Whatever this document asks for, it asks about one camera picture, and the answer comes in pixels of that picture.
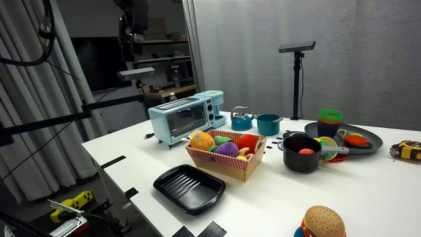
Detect yellow black hand tool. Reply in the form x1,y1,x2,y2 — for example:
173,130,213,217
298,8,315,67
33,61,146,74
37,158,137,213
49,190,95,224

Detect large red plush fruit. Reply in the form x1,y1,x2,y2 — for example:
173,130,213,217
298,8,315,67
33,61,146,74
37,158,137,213
234,133,261,154

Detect stacked colourful toy cups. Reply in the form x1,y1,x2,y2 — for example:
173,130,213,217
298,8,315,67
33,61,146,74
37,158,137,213
317,108,345,140

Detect black ridged tray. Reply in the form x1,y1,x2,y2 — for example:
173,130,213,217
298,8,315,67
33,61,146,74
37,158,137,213
153,163,228,216

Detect silver red tool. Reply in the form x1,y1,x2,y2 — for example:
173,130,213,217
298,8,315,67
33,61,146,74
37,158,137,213
46,199,92,237

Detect wicker basket with toy food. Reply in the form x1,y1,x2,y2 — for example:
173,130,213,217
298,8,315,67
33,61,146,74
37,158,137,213
184,129,269,183

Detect black tripod stand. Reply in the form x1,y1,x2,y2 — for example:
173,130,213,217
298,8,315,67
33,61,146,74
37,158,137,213
278,39,317,121

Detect red toy plate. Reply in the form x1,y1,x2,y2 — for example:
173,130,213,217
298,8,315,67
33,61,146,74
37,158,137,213
328,153,350,165

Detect black metal rail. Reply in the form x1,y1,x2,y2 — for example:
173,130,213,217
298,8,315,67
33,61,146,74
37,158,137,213
0,93,148,147

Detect teal toy kettle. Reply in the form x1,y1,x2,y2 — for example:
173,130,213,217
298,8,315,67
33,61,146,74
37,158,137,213
230,105,257,132

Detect green plush fruit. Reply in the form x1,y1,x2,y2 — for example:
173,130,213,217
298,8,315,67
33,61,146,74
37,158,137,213
207,134,233,154

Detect grey camera bar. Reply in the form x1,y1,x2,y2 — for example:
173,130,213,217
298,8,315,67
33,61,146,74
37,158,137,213
117,66,157,83

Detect yellow black tape measure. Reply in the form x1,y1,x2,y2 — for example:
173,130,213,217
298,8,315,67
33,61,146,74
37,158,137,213
390,140,421,162

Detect green yellow toy plate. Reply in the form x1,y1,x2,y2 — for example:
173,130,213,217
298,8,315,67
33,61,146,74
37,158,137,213
315,136,340,162

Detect yellow orange plush fruit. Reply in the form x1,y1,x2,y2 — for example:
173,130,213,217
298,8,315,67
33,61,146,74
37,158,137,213
188,130,217,151

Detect toy burger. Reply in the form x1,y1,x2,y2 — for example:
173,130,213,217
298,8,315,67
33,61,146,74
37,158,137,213
294,204,348,237

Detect dark background shelf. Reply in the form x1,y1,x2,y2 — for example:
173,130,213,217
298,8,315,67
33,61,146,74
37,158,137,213
124,17,198,103

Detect black tape strip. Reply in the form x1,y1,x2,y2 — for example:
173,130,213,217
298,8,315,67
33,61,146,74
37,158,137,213
99,154,128,170
196,220,229,237
124,187,141,201
171,225,198,237

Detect light blue toy oven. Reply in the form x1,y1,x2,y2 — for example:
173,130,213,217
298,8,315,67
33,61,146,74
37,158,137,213
148,89,229,149

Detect light grey backdrop curtain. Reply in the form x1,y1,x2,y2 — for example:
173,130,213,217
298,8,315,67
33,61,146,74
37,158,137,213
182,0,421,132

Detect orange toy food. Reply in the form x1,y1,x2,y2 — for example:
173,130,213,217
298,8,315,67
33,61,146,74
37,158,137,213
342,133,370,149

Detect yellow plush banana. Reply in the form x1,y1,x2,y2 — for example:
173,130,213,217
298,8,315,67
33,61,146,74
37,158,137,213
236,146,254,162

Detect dark grey round plate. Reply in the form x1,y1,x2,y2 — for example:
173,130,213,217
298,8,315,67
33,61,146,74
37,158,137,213
304,121,384,157

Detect black pot with handle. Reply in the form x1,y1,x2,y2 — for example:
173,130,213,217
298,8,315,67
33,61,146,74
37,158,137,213
278,132,350,174

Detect black cable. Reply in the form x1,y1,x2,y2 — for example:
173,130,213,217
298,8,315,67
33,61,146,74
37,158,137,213
0,0,57,67

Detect grey pleated curtain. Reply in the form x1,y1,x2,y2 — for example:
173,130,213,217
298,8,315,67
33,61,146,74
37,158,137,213
0,0,109,205

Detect teal toy pot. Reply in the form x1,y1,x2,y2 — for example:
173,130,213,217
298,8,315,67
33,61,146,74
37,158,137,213
255,113,284,137

